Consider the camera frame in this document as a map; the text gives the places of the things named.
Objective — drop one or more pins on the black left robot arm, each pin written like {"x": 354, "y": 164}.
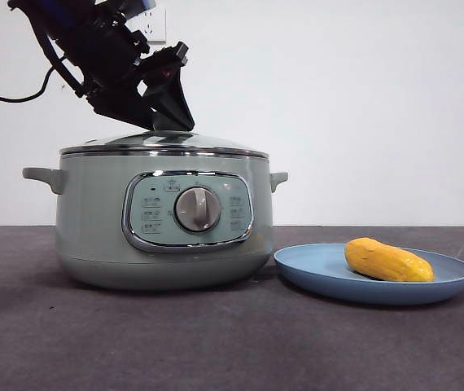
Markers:
{"x": 89, "y": 40}

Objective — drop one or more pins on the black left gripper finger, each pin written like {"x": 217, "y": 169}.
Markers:
{"x": 169, "y": 95}
{"x": 122, "y": 105}

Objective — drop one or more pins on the glass lid with green knob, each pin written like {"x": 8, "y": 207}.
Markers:
{"x": 215, "y": 143}

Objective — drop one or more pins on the pale green electric steamer pot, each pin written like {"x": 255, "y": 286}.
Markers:
{"x": 89, "y": 212}

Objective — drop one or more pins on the yellow corn cob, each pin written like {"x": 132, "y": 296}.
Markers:
{"x": 386, "y": 260}

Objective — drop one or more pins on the blue round plate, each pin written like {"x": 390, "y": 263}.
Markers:
{"x": 317, "y": 266}

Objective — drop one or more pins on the white wall socket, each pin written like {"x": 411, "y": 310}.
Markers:
{"x": 159, "y": 34}

